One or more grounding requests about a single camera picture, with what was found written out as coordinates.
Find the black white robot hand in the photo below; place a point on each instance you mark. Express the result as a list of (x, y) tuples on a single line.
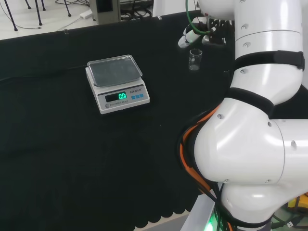
[(216, 31)]

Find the small clear glass beaker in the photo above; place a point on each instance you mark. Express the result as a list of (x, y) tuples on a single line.
[(194, 65)]

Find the pale white board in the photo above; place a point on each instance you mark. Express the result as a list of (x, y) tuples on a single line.
[(173, 7)]

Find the clear cloth clip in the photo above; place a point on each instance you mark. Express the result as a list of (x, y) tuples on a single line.
[(159, 17), (66, 31)]

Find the grey metal box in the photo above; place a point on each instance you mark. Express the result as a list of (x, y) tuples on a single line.
[(106, 16)]

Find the white electronic balance steel pan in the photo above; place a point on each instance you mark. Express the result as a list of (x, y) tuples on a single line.
[(120, 103)]

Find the white power strip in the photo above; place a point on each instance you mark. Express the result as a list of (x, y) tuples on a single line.
[(86, 14)]

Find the black tripod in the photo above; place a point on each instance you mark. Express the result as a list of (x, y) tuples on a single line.
[(13, 21), (39, 16)]

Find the black bench cloth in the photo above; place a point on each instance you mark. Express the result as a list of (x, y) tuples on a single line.
[(72, 156)]

